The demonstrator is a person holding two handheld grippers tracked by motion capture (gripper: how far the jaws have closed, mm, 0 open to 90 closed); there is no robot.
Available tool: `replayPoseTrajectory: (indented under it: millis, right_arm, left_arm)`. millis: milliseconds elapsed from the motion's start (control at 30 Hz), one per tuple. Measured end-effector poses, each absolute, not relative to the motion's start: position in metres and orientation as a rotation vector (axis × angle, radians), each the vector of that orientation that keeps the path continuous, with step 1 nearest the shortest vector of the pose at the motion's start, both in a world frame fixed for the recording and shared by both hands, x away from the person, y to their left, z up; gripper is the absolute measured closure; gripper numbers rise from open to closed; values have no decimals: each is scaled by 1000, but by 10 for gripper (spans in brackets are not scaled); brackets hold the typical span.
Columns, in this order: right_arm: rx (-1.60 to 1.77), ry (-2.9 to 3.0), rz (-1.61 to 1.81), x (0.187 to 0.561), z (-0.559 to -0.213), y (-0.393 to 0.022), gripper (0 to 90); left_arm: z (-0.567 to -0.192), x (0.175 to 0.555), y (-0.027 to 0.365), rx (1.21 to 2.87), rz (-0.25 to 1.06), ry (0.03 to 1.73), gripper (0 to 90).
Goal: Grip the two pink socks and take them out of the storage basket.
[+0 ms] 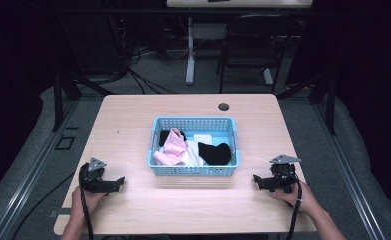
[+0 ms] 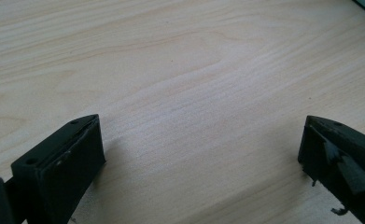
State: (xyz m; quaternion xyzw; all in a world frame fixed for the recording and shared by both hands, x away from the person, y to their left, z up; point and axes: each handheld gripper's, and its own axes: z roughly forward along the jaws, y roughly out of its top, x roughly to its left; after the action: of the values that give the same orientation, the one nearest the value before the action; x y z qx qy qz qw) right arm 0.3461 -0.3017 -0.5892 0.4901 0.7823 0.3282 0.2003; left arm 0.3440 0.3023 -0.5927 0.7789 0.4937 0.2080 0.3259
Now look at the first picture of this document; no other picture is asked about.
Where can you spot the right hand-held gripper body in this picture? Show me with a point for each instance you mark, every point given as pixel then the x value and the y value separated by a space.
pixel 283 176

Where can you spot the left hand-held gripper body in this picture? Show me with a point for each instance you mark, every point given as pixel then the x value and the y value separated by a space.
pixel 94 181

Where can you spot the person's left hand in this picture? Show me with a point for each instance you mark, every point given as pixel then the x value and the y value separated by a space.
pixel 89 200

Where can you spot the person's right hand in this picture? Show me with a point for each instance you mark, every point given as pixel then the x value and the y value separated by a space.
pixel 299 200

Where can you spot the black sock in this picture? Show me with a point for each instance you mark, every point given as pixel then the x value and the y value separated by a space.
pixel 216 154

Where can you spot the pink cloth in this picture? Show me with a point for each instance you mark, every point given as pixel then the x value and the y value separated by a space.
pixel 174 148

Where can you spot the light blue plastic basket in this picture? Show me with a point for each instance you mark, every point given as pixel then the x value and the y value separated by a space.
pixel 193 170

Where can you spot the pale folded cloth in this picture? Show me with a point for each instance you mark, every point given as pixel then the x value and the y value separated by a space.
pixel 203 139

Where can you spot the white cloth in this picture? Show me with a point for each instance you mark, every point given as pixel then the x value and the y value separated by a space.
pixel 193 154

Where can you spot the black metal stand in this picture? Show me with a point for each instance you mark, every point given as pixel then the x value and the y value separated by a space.
pixel 331 100
pixel 59 100

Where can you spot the black folding chair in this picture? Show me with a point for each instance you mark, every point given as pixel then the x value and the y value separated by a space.
pixel 249 43

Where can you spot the white background desk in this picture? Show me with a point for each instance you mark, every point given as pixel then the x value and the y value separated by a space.
pixel 190 50

